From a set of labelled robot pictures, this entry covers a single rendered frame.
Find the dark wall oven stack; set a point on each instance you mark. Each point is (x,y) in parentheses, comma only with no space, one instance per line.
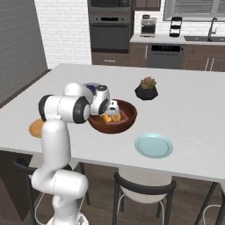
(110,29)

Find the succulent in black pot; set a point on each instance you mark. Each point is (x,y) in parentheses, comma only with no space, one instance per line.
(146,88)

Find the black tiered stand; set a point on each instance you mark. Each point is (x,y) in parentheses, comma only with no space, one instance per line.
(175,27)

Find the silver coffee machine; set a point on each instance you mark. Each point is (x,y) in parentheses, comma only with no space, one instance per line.
(148,27)

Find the grey dishwasher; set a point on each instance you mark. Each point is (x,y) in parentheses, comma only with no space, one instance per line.
(165,57)

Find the black and white stool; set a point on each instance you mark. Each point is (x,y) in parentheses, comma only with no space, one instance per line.
(145,187)
(25,167)
(211,202)

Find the orange bun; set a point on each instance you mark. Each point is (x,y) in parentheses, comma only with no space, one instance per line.
(117,117)
(106,118)

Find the window with grey blinds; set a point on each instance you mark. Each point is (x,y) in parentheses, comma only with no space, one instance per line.
(194,8)

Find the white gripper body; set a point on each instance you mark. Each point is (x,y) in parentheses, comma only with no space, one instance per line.
(113,112)

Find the dark sink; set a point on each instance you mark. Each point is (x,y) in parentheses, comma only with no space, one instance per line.
(202,38)

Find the grey tap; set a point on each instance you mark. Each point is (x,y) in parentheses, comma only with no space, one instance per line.
(212,27)

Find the brown wall cupboard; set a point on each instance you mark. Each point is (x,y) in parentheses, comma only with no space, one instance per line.
(146,4)

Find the orange plate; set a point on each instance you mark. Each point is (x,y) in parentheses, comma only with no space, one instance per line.
(35,128)

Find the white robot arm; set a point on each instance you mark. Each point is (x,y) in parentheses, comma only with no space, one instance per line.
(55,140)

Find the brown wooden bowl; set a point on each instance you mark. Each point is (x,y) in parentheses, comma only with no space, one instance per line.
(123,124)

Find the brown base cupboard run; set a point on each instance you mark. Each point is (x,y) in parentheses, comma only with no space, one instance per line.
(202,58)

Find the light blue plate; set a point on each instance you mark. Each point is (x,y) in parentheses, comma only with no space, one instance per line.
(153,145)

